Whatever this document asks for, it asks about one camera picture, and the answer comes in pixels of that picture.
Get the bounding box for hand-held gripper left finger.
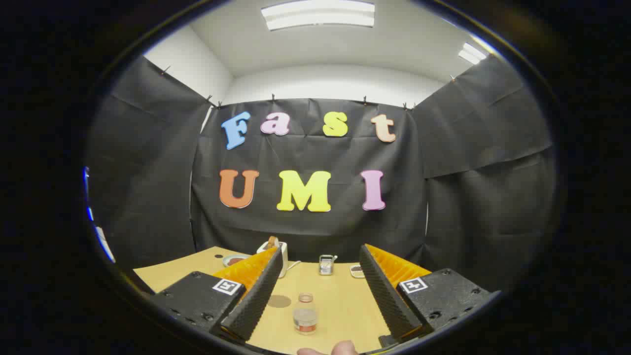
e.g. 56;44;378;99
149;246;284;343

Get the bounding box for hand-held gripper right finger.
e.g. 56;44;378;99
358;244;494;347

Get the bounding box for clear juice bottle red label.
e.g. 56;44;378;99
293;292;318;336

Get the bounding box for wooden table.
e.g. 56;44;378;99
133;246;429;355

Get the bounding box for white toaster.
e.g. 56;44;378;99
256;240;288;279

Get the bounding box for small ceiling light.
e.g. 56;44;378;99
457;42;488;66

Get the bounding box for long ceiling light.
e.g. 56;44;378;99
261;0;376;32

